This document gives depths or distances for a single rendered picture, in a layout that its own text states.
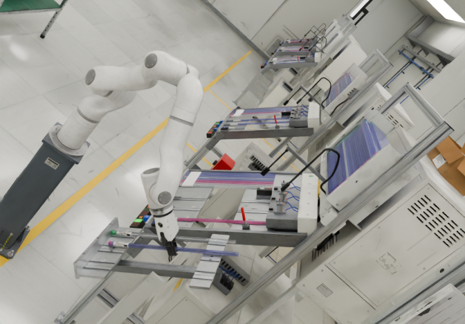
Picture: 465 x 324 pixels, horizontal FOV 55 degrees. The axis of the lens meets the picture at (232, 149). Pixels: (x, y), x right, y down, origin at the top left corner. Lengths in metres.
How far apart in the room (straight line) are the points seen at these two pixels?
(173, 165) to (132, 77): 0.46
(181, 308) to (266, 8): 8.89
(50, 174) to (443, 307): 1.74
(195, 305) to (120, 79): 1.07
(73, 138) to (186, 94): 0.73
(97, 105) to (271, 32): 8.71
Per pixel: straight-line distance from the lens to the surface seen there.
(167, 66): 1.66
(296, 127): 3.28
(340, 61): 6.42
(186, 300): 2.20
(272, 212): 1.97
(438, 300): 0.99
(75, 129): 2.11
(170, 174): 1.53
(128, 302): 1.89
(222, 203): 3.54
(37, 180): 2.28
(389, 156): 1.76
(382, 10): 10.55
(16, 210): 2.43
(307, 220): 1.89
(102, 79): 1.94
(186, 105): 1.58
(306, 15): 10.48
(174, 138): 1.58
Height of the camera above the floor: 1.93
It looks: 21 degrees down
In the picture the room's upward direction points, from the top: 44 degrees clockwise
